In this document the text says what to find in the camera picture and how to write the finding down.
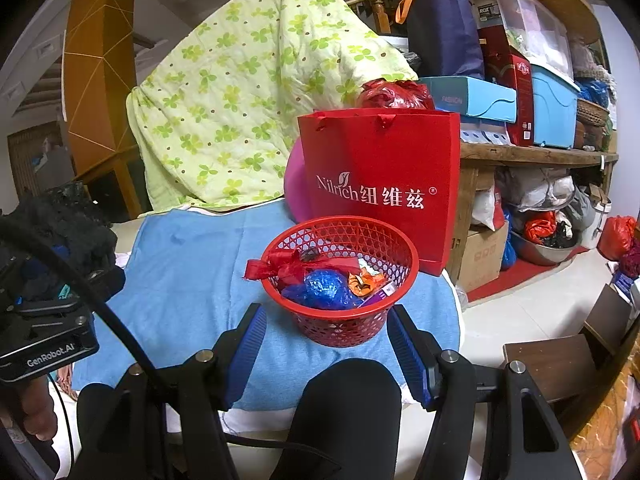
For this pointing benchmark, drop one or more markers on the purple and white box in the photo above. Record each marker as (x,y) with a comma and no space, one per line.
(380,294)

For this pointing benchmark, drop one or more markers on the white cloth bundle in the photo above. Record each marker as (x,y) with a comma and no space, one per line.
(535,187)

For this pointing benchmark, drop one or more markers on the orange plastic bag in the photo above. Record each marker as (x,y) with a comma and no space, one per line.
(540,227)

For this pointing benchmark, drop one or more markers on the metal basin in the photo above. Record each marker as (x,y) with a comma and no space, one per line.
(545,255)

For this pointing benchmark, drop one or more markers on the person's leg black trousers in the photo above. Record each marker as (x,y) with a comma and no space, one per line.
(340,410)

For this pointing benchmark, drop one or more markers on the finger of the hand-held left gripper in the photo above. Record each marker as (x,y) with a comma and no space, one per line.
(107,280)

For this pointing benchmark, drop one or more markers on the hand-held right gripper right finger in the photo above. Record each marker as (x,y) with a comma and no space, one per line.
(407,345)

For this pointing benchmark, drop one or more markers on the grey printed box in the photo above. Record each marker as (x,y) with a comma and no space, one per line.
(485,10)

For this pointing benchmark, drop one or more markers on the red floor mat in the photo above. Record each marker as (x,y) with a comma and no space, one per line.
(500,280)

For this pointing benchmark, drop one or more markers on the orange wooden column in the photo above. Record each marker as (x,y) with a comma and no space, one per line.
(95,60)

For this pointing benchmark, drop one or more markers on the light blue cardboard box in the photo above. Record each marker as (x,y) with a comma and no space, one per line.
(465,97)

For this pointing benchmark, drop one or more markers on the red plastic bag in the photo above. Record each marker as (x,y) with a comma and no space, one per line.
(617,237)
(395,95)

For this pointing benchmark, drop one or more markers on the brown wooden stool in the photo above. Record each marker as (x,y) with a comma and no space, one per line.
(550,365)
(607,315)

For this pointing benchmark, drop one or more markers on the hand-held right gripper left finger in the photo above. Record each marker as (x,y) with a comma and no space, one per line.
(247,340)

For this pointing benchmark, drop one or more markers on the red mesh plastic basket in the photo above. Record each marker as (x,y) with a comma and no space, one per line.
(340,330)

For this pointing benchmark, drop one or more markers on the pink cushion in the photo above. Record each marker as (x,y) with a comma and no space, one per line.
(297,185)

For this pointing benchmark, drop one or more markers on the wicker basket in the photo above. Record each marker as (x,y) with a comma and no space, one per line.
(592,112)

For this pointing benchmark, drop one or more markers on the wooden table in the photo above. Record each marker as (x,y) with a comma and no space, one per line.
(530,155)

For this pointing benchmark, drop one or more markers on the green floral quilt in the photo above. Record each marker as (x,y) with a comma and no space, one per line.
(225,85)

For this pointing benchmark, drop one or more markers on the round wooden board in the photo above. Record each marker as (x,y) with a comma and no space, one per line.
(565,5)

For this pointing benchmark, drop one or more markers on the orange wrapper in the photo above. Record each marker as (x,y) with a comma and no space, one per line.
(365,282)

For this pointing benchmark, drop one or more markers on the white printed box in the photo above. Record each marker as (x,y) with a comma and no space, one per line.
(482,132)

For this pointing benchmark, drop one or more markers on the red paper bag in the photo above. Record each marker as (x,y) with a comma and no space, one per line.
(380,160)

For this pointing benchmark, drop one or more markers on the red ribbon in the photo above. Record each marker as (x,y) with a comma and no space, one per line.
(280,265)

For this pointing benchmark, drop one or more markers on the brown wooden cabinet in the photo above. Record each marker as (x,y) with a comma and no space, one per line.
(30,170)

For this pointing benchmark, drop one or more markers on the blue crinkled plastic bag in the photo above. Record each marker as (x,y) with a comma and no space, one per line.
(320,287)

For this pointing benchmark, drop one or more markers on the black cloth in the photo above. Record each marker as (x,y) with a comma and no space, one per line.
(65,220)

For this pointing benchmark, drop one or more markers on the light blue storage bin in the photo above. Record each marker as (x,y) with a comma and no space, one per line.
(555,105)

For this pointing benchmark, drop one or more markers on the light blue cloth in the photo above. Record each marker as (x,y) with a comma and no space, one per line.
(200,270)

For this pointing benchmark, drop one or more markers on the red gift box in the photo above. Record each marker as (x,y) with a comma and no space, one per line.
(515,95)

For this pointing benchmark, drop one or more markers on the person's left hand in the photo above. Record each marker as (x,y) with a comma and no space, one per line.
(37,410)

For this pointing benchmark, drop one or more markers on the clear storage bin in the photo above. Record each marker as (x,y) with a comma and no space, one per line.
(530,25)

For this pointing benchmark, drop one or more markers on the white bed sheet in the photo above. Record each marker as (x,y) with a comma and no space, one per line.
(225,425)

